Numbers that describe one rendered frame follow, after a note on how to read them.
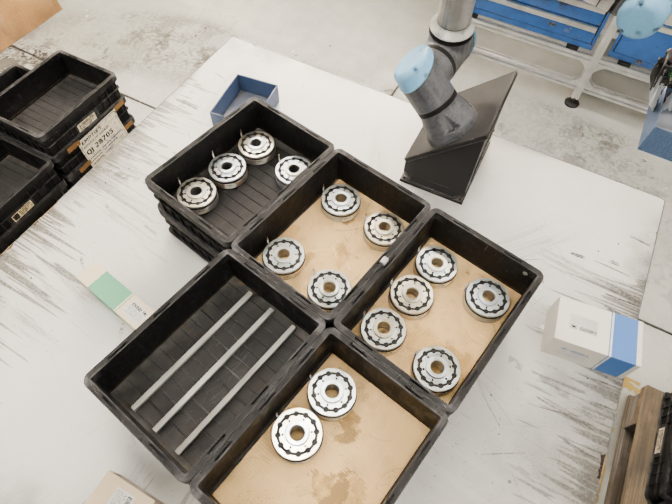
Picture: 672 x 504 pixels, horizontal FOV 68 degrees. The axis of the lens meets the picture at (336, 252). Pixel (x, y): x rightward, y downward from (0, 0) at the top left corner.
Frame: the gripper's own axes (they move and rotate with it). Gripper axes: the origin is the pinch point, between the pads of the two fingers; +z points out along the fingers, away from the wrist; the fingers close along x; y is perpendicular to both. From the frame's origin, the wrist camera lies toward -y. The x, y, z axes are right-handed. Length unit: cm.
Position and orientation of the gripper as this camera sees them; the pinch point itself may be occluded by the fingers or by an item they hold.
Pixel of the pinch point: (658, 104)
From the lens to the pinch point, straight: 138.7
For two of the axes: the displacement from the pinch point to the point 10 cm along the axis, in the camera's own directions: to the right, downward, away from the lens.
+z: 0.8, 5.7, 8.2
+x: 8.7, 3.7, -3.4
